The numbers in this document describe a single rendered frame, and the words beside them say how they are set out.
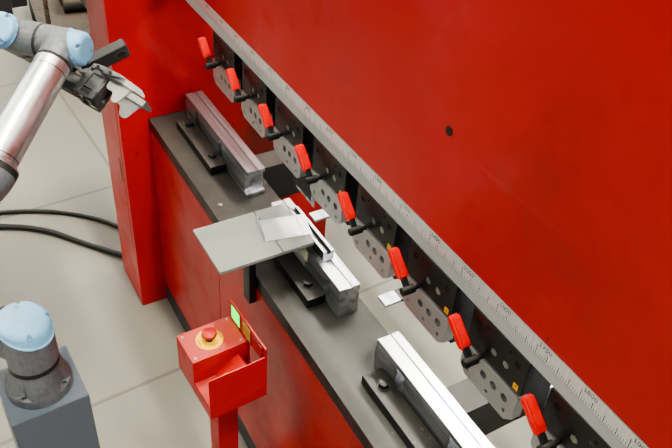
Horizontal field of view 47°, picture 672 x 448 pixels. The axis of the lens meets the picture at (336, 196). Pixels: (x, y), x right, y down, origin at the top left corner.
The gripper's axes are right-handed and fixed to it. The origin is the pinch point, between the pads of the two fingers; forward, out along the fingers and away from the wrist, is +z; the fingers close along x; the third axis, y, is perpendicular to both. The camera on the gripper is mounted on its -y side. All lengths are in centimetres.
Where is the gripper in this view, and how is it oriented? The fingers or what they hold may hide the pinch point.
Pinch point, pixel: (145, 99)
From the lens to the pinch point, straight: 179.1
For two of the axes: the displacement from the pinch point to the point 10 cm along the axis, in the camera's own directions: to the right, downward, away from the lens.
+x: 0.0, -3.5, -9.4
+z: 8.6, 4.8, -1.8
